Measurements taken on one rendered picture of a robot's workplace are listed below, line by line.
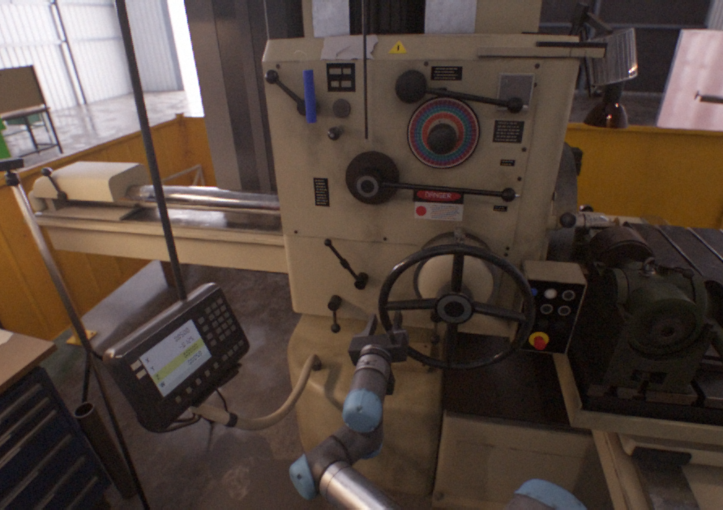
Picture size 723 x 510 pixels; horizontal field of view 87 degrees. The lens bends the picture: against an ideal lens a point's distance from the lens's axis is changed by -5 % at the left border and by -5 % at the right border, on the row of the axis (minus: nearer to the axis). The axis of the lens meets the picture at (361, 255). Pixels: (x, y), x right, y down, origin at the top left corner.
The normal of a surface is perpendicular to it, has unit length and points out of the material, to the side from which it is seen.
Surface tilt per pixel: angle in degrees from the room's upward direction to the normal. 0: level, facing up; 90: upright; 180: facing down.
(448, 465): 90
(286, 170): 90
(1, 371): 0
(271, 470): 0
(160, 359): 70
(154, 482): 0
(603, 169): 90
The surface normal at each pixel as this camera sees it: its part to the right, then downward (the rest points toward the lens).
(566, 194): -0.18, -0.18
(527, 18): -0.21, 0.48
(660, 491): -0.02, -0.87
